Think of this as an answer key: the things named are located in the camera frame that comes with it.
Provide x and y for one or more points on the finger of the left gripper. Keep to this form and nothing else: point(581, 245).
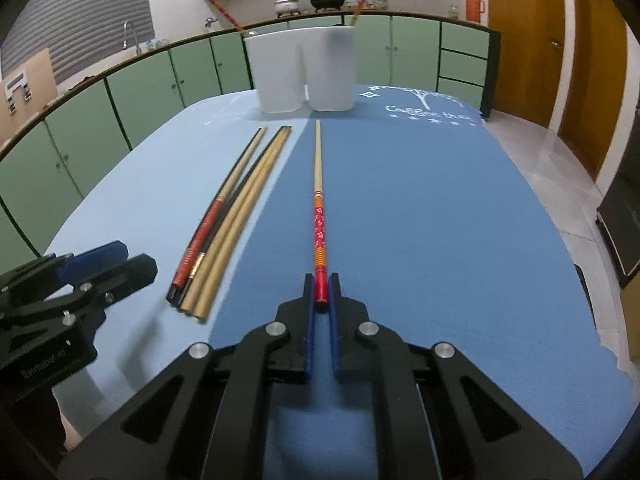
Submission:
point(104, 289)
point(79, 268)

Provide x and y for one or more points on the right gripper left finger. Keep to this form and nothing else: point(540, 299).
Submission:
point(205, 416)

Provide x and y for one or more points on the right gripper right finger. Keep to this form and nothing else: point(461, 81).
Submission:
point(437, 415)

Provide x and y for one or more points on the black chopstick red end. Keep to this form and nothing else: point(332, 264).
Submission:
point(213, 212)

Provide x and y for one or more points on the plain bamboo chopstick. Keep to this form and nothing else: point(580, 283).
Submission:
point(235, 219)
point(230, 239)

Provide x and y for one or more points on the bamboo chopstick red star end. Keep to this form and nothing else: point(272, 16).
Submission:
point(321, 277)

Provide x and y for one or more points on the bamboo chopstick red patterned end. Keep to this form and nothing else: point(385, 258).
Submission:
point(228, 17)

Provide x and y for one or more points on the green lower kitchen cabinets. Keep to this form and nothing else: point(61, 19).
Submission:
point(55, 160)

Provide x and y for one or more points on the light blue table mat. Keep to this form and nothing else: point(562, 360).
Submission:
point(152, 202)

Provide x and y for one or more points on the cardboard box with device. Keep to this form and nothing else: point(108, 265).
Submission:
point(25, 92)

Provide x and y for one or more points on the dark blue table mat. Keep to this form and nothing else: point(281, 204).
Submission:
point(431, 225)

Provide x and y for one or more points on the chrome sink faucet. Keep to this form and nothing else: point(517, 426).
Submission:
point(130, 37)

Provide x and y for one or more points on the grey window roller blind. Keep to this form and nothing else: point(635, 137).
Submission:
point(78, 33)

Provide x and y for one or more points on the white twin utensil holder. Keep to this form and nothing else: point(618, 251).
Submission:
point(311, 66)

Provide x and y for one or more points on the white cooking pot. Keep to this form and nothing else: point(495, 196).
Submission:
point(285, 8)

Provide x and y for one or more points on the black wok on stove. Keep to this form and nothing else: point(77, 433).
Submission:
point(327, 5)

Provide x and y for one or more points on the wooden door right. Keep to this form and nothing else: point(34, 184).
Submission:
point(597, 82)

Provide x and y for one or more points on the glass cups on counter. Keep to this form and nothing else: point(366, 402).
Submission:
point(368, 4)

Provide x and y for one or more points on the small glass jar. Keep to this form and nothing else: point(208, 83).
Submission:
point(453, 12)

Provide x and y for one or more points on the orange thermos flask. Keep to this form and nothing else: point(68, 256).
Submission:
point(474, 10)

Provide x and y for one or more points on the wooden door with handle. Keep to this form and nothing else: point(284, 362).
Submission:
point(531, 54)

